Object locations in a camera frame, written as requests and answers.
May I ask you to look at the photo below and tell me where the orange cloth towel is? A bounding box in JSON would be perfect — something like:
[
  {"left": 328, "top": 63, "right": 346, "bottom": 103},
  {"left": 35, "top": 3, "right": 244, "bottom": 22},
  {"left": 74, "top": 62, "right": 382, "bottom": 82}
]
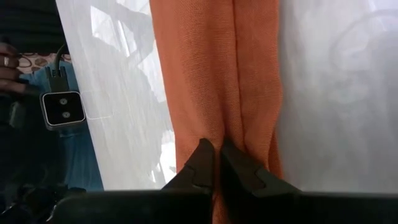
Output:
[{"left": 149, "top": 0, "right": 284, "bottom": 224}]

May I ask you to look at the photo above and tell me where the silver framed table camera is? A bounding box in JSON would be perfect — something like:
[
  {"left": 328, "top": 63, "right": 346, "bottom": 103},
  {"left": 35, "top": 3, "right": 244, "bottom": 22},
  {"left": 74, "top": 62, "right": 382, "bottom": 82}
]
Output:
[{"left": 39, "top": 90, "right": 87, "bottom": 131}]

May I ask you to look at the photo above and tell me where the person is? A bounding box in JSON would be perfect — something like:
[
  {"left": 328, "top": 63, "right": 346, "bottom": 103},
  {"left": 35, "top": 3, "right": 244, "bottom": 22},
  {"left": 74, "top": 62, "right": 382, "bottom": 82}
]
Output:
[{"left": 0, "top": 0, "right": 105, "bottom": 192}]

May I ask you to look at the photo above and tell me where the black camera cable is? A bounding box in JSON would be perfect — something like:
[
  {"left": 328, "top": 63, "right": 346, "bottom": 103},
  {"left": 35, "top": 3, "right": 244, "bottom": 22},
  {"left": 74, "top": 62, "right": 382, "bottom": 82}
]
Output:
[{"left": 45, "top": 42, "right": 70, "bottom": 93}]

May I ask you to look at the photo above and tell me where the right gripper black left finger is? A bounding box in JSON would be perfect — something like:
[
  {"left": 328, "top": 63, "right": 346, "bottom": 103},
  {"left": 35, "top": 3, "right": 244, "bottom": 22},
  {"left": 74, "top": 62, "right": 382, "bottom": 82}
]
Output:
[{"left": 160, "top": 138, "right": 216, "bottom": 196}]

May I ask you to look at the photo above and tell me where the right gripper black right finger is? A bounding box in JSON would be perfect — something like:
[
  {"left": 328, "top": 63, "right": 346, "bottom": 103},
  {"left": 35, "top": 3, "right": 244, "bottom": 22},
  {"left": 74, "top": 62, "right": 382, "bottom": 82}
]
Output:
[{"left": 220, "top": 139, "right": 302, "bottom": 198}]

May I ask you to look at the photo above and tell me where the person's hand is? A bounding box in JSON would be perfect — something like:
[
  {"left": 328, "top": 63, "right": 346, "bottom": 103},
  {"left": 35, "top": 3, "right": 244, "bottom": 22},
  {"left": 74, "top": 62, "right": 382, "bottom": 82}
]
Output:
[{"left": 0, "top": 42, "right": 28, "bottom": 96}]

